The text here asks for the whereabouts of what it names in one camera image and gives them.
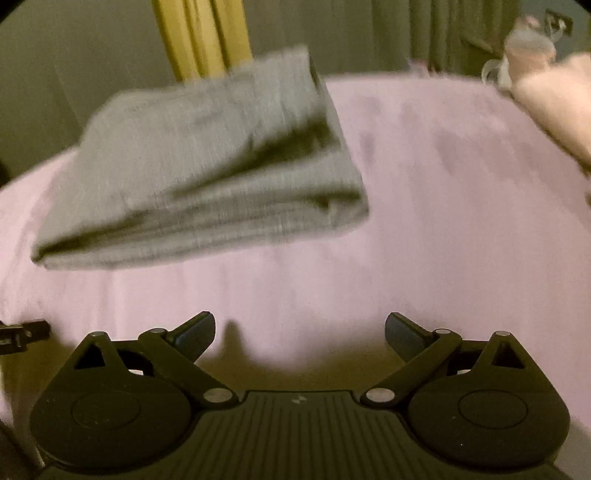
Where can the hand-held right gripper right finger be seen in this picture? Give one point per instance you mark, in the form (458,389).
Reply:
(406,337)

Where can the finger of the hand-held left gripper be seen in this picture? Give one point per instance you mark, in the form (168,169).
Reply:
(18,334)

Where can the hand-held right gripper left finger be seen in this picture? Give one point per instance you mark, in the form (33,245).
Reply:
(197,336)

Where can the pink bed blanket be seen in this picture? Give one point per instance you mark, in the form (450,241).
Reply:
(438,230)

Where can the pink plush pillow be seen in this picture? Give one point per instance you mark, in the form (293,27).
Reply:
(554,87)

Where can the yellow curtain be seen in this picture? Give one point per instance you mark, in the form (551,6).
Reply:
(194,37)

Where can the olive green curtain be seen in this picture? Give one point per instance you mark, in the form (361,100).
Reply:
(369,32)

